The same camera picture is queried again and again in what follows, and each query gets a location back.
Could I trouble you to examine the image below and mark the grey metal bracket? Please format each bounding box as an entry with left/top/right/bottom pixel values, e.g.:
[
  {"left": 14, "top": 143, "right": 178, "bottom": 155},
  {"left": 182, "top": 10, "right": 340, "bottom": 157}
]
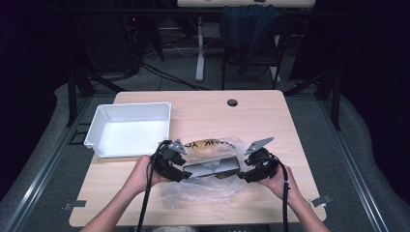
[
  {"left": 309, "top": 194, "right": 333, "bottom": 208},
  {"left": 62, "top": 199, "right": 88, "bottom": 212}
]

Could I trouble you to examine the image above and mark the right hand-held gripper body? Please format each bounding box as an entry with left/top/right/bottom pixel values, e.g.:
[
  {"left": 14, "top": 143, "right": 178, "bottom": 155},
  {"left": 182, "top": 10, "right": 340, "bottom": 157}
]
[{"left": 243, "top": 136, "right": 280, "bottom": 182}]

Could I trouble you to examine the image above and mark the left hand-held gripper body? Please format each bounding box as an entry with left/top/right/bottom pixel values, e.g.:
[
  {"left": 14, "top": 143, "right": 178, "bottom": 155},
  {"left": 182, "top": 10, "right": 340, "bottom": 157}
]
[{"left": 150, "top": 138, "right": 189, "bottom": 184}]

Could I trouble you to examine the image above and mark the dark cloth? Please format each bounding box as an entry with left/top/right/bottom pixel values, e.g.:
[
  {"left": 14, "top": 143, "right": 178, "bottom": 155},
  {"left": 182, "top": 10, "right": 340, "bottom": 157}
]
[{"left": 220, "top": 4, "right": 278, "bottom": 75}]

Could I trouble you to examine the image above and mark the white desk leg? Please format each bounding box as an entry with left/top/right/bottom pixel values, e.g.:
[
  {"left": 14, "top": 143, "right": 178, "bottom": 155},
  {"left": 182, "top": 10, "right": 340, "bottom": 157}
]
[{"left": 195, "top": 15, "right": 206, "bottom": 82}]

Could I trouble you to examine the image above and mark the clear plastic bag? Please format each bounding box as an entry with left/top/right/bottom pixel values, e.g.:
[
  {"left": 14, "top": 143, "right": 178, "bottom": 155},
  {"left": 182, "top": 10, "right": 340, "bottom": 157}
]
[{"left": 160, "top": 135, "right": 256, "bottom": 210}]

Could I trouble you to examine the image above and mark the white plastic tray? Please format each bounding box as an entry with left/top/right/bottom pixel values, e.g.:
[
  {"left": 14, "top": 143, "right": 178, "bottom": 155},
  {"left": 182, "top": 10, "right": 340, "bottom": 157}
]
[{"left": 83, "top": 101, "right": 172, "bottom": 159}]

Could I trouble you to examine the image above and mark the black floor cable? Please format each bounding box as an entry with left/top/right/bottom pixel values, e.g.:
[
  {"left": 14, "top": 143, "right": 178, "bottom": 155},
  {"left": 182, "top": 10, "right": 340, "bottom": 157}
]
[{"left": 140, "top": 62, "right": 211, "bottom": 92}]

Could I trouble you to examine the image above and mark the person's left hand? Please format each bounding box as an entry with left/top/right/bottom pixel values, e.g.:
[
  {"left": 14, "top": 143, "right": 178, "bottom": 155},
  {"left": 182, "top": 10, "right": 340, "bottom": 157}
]
[{"left": 126, "top": 155, "right": 169, "bottom": 196}]

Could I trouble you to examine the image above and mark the aluminium floor rail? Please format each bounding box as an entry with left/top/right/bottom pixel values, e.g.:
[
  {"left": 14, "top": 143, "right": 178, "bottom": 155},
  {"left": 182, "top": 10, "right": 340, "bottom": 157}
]
[
  {"left": 0, "top": 96, "right": 95, "bottom": 232},
  {"left": 317, "top": 96, "right": 392, "bottom": 232}
]

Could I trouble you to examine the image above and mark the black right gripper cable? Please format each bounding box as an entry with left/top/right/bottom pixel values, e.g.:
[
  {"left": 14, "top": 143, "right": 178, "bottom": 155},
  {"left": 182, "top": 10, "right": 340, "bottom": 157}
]
[{"left": 272, "top": 155, "right": 291, "bottom": 232}]

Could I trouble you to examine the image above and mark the black chair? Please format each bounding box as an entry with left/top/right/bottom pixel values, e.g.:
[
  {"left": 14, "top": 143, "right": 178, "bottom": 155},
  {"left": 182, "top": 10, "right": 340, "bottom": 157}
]
[{"left": 220, "top": 14, "right": 286, "bottom": 91}]

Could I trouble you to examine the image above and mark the person's right hand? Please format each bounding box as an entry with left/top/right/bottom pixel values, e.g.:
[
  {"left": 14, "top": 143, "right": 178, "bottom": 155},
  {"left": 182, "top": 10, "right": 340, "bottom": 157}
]
[{"left": 256, "top": 165, "right": 303, "bottom": 203}]

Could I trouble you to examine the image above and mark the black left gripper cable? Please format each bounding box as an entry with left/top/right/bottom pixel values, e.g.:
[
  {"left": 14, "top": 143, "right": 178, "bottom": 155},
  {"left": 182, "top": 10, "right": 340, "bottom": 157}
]
[{"left": 135, "top": 139, "right": 173, "bottom": 232}]

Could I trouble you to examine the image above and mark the black metal stand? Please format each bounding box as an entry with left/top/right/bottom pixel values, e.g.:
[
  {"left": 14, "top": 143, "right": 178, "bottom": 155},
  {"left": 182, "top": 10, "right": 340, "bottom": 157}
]
[
  {"left": 283, "top": 68, "right": 342, "bottom": 131},
  {"left": 65, "top": 68, "right": 126, "bottom": 128}
]

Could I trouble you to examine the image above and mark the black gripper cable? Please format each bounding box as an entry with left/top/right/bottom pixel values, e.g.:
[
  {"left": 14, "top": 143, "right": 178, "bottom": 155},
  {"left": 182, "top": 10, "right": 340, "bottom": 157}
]
[
  {"left": 272, "top": 155, "right": 291, "bottom": 232},
  {"left": 135, "top": 139, "right": 173, "bottom": 232}
]

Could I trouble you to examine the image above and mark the black box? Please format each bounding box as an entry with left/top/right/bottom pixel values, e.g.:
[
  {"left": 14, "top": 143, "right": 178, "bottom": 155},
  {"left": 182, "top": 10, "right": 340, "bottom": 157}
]
[{"left": 182, "top": 156, "right": 242, "bottom": 179}]

